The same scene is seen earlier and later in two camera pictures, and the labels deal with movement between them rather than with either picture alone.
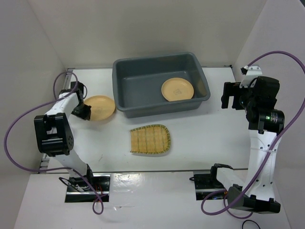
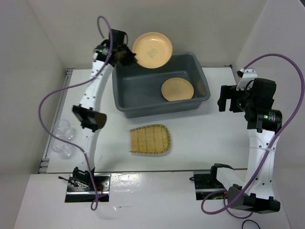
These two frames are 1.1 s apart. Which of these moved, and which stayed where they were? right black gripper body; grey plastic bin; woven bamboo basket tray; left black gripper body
Moved: left black gripper body
Stayed: woven bamboo basket tray; right black gripper body; grey plastic bin
